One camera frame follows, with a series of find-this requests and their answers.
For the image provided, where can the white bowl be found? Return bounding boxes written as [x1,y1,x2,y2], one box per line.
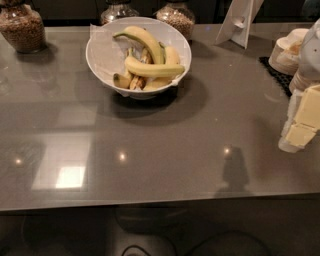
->
[85,16,193,101]

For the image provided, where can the black cable under table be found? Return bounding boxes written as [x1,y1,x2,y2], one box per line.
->
[120,229,273,256]

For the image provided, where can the stack of white paper bowls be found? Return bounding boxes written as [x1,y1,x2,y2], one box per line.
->
[268,28,308,76]

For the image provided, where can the white paper liner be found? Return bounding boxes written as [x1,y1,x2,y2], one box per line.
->
[88,23,185,98]

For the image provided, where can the small left banana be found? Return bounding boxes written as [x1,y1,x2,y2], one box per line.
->
[112,47,136,90]

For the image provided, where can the top curved yellow banana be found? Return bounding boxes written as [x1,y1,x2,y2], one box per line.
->
[113,26,164,64]

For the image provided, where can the middle glass jar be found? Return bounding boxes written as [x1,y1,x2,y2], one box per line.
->
[100,0,139,25]

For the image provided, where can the left glass jar of nuts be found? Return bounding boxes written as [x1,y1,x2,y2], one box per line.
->
[0,0,46,53]

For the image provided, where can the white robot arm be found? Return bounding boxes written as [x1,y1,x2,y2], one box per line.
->
[278,19,320,153]

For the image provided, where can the white folded card stand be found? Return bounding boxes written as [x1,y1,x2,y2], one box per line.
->
[215,0,264,49]

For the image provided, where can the brown spotted banana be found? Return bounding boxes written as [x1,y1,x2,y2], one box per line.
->
[129,48,153,90]

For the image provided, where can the glass jar of nuts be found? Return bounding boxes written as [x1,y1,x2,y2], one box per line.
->
[155,0,195,40]
[0,0,46,53]

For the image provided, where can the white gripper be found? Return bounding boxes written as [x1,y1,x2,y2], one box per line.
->
[278,84,320,153]

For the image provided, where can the black rubber mat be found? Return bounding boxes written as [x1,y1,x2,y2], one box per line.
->
[259,57,292,98]

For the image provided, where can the right glass jar of nuts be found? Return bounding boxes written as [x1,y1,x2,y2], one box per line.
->
[155,0,195,40]

